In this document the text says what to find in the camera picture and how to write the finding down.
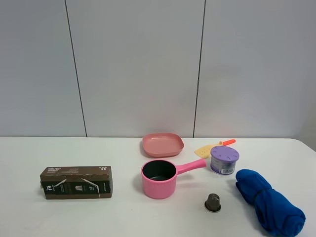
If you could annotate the blue towel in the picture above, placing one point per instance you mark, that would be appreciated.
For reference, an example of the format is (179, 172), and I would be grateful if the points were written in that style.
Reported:
(275, 213)

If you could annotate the pink square plate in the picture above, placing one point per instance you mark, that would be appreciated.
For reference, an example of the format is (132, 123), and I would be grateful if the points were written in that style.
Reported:
(161, 145)

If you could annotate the pink saucepan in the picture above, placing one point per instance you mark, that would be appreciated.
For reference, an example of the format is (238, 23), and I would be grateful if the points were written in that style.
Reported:
(159, 176)

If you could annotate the purple lidded can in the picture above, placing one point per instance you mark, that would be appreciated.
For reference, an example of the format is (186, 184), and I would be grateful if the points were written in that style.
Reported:
(223, 159)

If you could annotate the brown coffee capsule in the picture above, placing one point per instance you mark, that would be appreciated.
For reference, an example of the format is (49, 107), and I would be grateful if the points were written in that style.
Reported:
(212, 204)

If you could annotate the brown coffee capsule box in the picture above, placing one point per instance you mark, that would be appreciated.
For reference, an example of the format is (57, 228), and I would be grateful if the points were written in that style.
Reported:
(77, 182)

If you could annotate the yellow spatula orange handle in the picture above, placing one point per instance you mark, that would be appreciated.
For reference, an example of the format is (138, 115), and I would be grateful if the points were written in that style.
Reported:
(204, 152)

